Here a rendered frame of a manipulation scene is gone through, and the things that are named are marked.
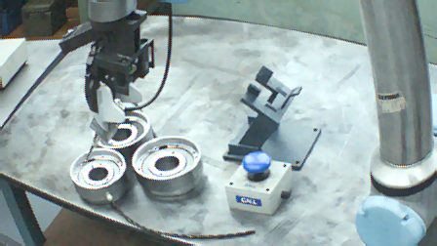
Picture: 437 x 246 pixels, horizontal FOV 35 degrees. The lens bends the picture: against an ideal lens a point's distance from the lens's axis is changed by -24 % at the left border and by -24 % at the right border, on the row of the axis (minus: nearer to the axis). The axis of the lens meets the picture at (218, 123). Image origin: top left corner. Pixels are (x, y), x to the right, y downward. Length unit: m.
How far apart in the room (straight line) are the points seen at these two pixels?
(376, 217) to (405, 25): 0.25
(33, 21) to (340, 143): 2.12
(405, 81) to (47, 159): 0.82
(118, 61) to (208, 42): 0.54
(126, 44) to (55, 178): 0.36
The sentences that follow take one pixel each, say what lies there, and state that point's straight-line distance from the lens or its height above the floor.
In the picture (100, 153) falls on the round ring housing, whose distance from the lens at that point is 1.37.
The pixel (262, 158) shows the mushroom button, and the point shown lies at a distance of 1.22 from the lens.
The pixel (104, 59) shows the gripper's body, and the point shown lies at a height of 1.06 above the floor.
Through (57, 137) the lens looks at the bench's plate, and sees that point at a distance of 1.51.
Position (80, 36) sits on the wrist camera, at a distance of 1.19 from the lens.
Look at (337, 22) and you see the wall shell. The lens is 3.01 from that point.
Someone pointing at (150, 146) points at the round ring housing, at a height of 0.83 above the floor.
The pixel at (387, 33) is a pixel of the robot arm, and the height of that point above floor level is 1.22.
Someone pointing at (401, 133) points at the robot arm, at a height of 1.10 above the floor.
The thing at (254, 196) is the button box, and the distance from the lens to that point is 1.22.
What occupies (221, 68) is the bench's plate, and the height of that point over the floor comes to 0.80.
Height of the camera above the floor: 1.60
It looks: 34 degrees down
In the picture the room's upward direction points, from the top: 10 degrees counter-clockwise
